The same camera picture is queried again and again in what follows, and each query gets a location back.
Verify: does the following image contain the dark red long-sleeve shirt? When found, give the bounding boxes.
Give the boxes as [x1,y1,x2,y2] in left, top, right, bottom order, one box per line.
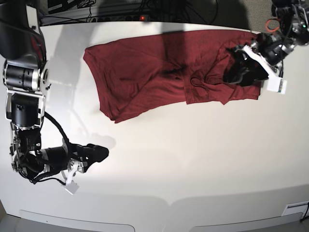
[83,29,261,123]

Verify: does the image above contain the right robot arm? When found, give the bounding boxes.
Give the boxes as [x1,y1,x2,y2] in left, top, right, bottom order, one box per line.
[0,0,109,194]

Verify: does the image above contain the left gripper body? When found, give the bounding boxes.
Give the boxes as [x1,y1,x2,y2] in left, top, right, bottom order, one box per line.
[251,33,296,70]

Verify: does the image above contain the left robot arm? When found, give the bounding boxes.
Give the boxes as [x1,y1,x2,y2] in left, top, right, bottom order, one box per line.
[223,0,309,92]

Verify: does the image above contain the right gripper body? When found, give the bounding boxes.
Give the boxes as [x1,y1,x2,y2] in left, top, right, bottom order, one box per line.
[23,144,89,184]

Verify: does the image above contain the tangled black cables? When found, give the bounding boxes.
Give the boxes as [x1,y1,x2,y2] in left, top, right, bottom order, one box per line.
[135,0,218,23]

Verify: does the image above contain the white wall socket plate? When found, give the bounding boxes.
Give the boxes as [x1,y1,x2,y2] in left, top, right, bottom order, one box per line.
[282,204,308,216]

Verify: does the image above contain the black power strip red switch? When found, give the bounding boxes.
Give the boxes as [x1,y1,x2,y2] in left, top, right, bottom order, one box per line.
[90,14,148,23]

